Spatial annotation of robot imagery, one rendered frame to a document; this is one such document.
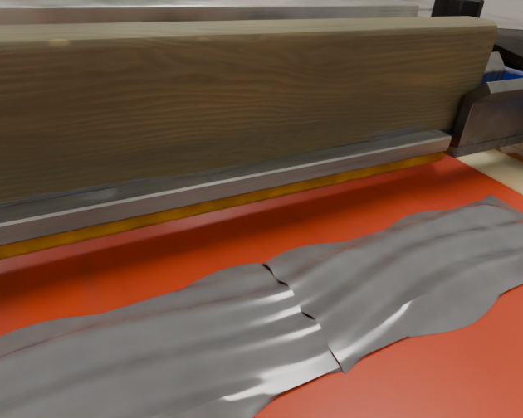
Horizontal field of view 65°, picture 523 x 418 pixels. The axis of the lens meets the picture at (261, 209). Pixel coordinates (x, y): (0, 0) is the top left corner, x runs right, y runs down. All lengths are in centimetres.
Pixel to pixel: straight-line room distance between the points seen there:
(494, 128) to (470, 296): 14
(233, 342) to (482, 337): 11
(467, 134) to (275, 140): 14
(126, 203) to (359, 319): 11
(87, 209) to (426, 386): 15
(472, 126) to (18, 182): 26
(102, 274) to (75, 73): 9
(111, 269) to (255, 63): 12
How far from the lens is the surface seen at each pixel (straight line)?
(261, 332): 17
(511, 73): 44
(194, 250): 22
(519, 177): 37
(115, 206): 19
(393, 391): 17
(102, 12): 40
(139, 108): 19
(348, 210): 26
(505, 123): 34
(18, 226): 19
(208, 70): 19
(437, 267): 23
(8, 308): 21
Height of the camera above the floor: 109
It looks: 33 degrees down
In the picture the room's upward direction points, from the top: 4 degrees clockwise
